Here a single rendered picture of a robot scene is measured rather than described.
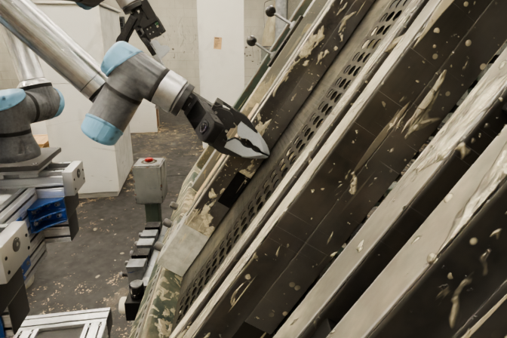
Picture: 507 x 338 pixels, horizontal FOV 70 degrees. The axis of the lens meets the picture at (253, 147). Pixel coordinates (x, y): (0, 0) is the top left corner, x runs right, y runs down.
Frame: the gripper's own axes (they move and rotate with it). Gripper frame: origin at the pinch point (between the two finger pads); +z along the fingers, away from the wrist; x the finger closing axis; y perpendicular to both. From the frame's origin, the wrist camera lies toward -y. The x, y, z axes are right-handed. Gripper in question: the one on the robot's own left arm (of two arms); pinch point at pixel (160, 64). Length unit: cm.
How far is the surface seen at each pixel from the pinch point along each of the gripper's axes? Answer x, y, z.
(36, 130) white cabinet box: 370, -232, -2
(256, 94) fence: -3.0, 24.1, 24.5
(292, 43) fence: -3.9, 42.8, 14.7
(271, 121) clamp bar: -54, 21, 21
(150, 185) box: 18, -33, 41
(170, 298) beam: -61, -17, 43
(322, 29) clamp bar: -55, 39, 9
